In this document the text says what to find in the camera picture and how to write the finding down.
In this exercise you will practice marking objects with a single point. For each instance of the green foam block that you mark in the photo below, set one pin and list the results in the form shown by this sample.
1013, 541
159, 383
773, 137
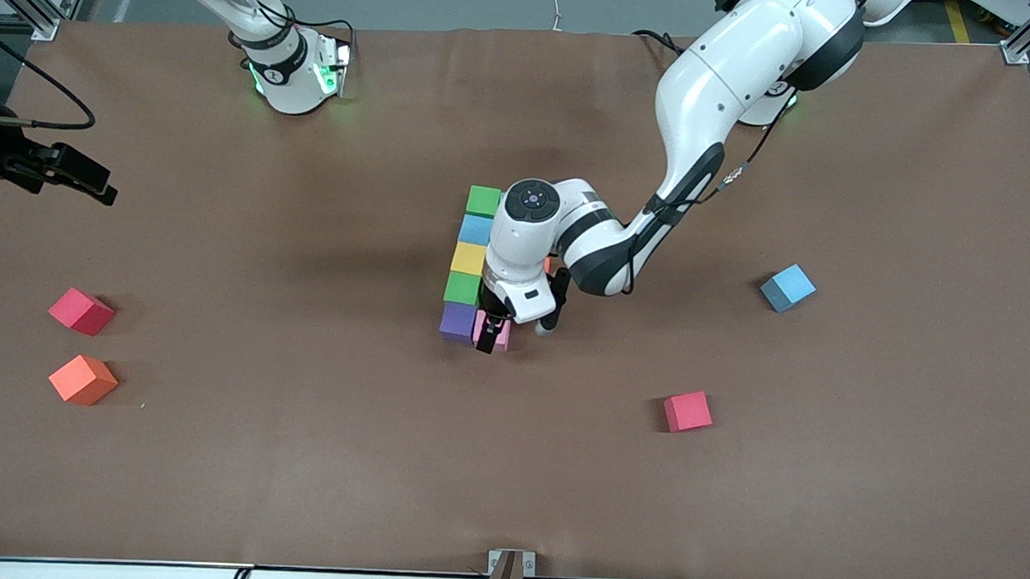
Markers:
461, 288
483, 201

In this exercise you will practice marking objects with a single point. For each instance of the brown table cover sheet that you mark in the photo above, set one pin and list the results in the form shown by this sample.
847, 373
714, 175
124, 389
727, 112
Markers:
509, 461

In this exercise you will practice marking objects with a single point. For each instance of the yellow foam block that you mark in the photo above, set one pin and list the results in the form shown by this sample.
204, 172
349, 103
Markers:
468, 259

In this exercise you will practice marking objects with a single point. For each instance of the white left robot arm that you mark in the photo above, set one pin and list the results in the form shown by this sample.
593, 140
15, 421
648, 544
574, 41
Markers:
526, 230

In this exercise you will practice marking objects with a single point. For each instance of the purple foam block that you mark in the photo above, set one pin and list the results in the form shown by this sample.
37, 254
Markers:
457, 322

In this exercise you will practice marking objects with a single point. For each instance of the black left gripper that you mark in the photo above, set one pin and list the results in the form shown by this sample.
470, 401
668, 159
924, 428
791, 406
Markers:
491, 316

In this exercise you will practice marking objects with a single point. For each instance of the red foam block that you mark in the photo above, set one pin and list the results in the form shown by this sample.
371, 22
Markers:
687, 411
80, 312

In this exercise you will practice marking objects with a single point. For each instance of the blue foam block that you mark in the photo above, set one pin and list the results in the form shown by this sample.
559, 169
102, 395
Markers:
475, 230
787, 288

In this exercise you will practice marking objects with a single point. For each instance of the pink foam block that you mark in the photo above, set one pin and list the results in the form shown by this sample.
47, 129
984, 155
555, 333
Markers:
502, 336

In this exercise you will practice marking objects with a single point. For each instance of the metal bracket with post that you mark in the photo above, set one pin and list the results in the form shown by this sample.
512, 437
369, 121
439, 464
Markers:
509, 576

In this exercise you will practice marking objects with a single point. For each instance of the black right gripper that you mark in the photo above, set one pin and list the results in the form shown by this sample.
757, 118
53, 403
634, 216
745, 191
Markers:
4, 153

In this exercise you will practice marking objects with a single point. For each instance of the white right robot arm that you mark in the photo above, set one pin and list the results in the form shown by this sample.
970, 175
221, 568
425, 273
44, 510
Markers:
291, 84

